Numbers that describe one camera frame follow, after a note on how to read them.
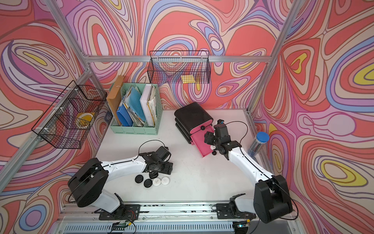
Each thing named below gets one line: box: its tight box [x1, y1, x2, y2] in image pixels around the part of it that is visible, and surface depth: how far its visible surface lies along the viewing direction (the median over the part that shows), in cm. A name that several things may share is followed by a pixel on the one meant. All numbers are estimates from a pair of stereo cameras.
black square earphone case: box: [149, 170, 159, 179], surface depth 86 cm
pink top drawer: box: [189, 119, 214, 135], surface depth 91 cm
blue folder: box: [116, 102, 134, 127], surface depth 95 cm
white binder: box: [141, 84, 155, 127], surface depth 98 cm
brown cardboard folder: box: [106, 75, 125, 127], surface depth 88 cm
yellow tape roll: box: [75, 112, 95, 129], surface depth 80 cm
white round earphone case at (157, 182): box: [152, 177, 162, 187], surface depth 84 cm
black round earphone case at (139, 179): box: [134, 174, 144, 184], surface depth 86 cm
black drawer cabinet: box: [174, 101, 214, 144], surface depth 97 cm
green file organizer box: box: [107, 82, 164, 136], surface depth 98 cm
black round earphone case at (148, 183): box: [143, 178, 153, 188], surface depth 84 cm
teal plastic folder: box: [128, 86, 146, 122], surface depth 95 cm
